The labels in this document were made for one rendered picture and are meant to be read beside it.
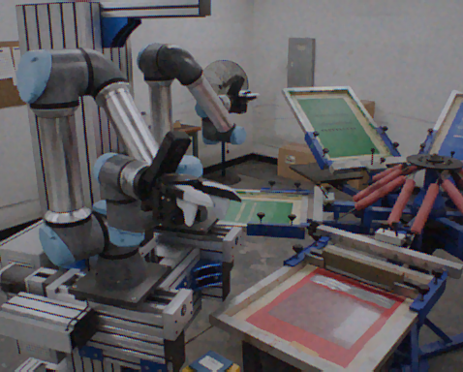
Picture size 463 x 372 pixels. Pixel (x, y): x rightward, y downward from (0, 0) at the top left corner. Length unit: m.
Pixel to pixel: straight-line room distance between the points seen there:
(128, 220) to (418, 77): 5.34
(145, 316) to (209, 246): 0.50
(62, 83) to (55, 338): 0.70
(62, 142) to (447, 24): 5.25
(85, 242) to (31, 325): 0.33
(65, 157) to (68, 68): 0.21
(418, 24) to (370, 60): 0.74
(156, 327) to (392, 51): 5.28
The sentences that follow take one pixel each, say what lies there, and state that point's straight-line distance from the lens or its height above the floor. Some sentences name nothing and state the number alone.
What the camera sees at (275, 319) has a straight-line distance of 1.72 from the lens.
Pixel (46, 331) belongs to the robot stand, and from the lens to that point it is 1.40.
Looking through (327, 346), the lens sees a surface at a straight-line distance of 1.61.
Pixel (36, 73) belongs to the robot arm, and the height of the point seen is 1.86.
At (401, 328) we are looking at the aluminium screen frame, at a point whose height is 0.99.
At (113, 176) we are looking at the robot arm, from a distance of 0.93.
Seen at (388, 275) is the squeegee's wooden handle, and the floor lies 1.04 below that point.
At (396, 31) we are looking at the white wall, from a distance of 6.16.
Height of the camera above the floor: 1.92
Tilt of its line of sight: 19 degrees down
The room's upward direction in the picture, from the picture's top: straight up
